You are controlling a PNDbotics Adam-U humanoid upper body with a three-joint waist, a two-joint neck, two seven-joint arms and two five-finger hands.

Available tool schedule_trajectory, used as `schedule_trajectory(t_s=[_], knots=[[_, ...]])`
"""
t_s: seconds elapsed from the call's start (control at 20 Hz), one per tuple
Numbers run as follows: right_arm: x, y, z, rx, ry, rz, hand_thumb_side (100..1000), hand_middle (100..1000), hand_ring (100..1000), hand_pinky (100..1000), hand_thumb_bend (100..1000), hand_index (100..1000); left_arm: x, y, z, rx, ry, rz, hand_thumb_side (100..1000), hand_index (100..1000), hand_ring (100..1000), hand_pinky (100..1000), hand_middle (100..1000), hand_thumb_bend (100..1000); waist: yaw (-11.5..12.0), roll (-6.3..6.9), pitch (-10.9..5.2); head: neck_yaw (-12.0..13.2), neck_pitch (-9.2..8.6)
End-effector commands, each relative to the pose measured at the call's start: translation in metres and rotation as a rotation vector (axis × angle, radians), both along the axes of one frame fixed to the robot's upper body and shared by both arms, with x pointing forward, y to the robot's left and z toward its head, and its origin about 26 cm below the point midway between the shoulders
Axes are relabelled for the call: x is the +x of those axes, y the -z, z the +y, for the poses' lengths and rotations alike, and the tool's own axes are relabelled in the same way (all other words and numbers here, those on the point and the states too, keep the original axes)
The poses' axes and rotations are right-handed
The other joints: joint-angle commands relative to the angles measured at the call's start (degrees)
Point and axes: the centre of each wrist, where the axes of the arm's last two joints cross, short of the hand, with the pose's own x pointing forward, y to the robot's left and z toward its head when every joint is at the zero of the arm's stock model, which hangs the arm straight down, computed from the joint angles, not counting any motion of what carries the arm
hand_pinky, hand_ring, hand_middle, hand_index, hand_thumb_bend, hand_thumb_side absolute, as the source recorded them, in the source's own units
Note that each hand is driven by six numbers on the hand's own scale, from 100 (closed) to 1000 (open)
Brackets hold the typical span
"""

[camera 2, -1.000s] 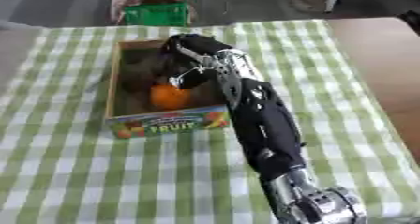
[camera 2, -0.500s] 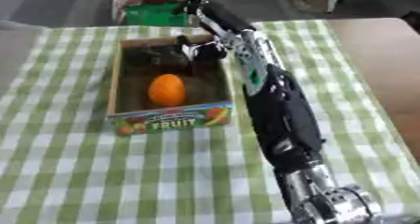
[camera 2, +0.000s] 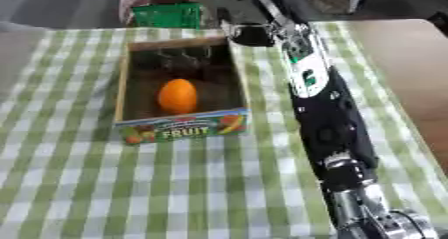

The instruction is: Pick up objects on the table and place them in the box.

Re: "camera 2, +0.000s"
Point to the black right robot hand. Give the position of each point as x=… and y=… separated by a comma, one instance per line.
x=252, y=34

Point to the silver and black right robot arm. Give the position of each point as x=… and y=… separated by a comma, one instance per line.
x=333, y=123

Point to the cardboard box with fruit print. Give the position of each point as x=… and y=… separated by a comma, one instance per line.
x=175, y=129

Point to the green plastic basket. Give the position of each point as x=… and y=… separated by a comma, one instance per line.
x=168, y=15

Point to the orange toy fruit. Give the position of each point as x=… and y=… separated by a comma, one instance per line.
x=177, y=96

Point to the pale pink bag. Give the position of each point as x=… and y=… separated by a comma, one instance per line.
x=134, y=3

